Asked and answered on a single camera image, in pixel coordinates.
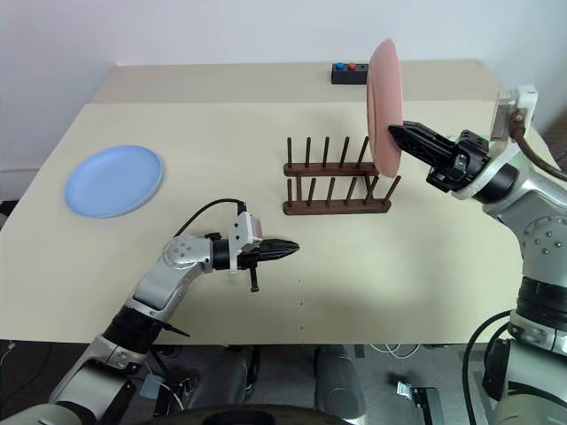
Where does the thick black cable loop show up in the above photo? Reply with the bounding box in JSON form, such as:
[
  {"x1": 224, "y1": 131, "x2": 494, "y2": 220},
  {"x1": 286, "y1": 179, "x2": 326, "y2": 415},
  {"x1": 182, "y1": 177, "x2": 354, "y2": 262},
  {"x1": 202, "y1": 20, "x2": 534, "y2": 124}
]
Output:
[{"x1": 462, "y1": 308, "x2": 516, "y2": 425}]

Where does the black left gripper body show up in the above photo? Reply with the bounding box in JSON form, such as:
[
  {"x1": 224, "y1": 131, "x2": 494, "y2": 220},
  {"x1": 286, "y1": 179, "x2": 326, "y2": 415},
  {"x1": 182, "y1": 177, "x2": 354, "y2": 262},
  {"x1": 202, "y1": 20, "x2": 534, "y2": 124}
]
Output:
[{"x1": 237, "y1": 245, "x2": 264, "y2": 295}]

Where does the thin white cable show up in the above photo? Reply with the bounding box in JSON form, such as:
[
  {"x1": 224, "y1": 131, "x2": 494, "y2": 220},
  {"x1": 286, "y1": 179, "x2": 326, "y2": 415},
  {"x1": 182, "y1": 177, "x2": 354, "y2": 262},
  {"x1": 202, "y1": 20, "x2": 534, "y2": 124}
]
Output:
[{"x1": 369, "y1": 342, "x2": 423, "y2": 358}]

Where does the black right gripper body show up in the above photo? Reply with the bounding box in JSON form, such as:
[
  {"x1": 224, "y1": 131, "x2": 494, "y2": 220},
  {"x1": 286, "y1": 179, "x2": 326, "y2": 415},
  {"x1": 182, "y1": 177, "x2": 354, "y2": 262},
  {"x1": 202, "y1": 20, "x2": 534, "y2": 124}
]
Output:
[{"x1": 426, "y1": 128, "x2": 493, "y2": 194}]

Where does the light blue tag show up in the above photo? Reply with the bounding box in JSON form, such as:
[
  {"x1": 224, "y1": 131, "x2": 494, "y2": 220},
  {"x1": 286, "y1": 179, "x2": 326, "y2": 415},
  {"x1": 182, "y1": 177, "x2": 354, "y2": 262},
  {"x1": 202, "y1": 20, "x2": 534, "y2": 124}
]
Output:
[{"x1": 140, "y1": 375, "x2": 164, "y2": 399}]

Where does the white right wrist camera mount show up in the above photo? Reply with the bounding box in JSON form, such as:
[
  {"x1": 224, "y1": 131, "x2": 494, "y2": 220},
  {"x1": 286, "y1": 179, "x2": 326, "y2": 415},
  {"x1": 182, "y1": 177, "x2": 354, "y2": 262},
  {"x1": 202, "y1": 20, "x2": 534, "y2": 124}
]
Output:
[{"x1": 451, "y1": 85, "x2": 540, "y2": 203}]

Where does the dark right wrist cable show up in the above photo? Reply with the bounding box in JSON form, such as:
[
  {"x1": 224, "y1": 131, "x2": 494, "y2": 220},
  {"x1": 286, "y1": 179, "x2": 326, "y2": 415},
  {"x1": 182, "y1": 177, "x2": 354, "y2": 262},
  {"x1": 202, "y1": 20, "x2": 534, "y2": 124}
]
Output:
[{"x1": 508, "y1": 108, "x2": 566, "y2": 177}]

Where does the blue plate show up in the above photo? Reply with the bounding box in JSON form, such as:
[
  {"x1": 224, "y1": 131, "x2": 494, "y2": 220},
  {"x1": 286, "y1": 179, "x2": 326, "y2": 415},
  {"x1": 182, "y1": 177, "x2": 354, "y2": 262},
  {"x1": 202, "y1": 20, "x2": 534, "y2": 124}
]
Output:
[{"x1": 64, "y1": 144, "x2": 165, "y2": 220}]

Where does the black metal bracket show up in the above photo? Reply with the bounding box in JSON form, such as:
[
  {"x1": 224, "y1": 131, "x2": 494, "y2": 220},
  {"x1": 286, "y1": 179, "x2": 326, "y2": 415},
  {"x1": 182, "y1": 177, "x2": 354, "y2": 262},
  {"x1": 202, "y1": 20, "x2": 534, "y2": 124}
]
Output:
[{"x1": 388, "y1": 375, "x2": 440, "y2": 425}]

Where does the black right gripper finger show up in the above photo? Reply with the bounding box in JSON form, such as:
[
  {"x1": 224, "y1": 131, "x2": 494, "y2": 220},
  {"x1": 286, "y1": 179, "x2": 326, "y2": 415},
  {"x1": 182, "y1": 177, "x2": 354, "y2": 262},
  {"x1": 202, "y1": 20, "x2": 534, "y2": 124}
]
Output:
[
  {"x1": 398, "y1": 142, "x2": 453, "y2": 172},
  {"x1": 387, "y1": 120, "x2": 458, "y2": 154}
]

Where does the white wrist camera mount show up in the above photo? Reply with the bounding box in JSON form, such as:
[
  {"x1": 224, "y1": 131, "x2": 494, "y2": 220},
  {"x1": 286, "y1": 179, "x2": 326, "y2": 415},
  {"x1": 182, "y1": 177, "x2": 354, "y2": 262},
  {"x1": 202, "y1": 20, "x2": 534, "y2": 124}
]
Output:
[
  {"x1": 451, "y1": 85, "x2": 540, "y2": 203},
  {"x1": 228, "y1": 211, "x2": 267, "y2": 272}
]

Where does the wooden dish rack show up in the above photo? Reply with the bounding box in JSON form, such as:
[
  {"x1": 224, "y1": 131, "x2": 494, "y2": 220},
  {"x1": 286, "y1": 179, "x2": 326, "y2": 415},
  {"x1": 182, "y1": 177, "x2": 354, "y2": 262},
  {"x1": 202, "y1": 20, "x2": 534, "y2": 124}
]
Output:
[{"x1": 282, "y1": 135, "x2": 402, "y2": 217}]

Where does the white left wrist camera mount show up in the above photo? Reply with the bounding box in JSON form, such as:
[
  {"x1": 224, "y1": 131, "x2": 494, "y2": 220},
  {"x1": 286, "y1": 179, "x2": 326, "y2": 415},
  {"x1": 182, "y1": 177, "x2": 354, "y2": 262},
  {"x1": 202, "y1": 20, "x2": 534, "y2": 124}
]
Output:
[{"x1": 228, "y1": 211, "x2": 267, "y2": 272}]

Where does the black button box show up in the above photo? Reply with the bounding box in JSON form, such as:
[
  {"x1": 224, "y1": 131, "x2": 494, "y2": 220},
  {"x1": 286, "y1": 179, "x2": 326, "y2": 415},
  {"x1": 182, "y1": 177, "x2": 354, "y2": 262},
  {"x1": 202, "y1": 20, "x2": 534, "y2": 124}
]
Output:
[{"x1": 330, "y1": 62, "x2": 371, "y2": 86}]

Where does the pink plate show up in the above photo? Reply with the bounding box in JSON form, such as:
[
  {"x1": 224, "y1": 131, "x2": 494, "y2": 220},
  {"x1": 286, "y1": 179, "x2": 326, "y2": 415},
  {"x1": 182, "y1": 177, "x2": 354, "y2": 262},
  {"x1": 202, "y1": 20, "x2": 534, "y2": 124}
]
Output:
[{"x1": 366, "y1": 38, "x2": 405, "y2": 179}]

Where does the black rounded rim shape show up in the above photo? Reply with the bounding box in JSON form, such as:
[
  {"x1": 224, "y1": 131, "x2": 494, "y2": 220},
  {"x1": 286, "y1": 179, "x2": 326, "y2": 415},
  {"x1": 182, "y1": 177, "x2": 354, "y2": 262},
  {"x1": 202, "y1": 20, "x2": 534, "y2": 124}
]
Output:
[{"x1": 162, "y1": 400, "x2": 321, "y2": 425}]

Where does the dark rounded grey shape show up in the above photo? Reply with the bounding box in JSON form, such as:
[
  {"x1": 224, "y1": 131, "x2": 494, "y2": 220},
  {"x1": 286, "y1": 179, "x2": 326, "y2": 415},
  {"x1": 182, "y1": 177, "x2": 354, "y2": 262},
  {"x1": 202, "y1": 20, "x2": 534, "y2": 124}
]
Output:
[
  {"x1": 313, "y1": 344, "x2": 368, "y2": 421},
  {"x1": 194, "y1": 344, "x2": 263, "y2": 411}
]

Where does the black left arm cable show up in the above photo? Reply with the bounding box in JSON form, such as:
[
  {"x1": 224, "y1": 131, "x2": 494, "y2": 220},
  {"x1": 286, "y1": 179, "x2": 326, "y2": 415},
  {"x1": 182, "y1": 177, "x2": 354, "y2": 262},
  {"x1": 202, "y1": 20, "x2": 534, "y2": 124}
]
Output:
[{"x1": 172, "y1": 197, "x2": 248, "y2": 238}]

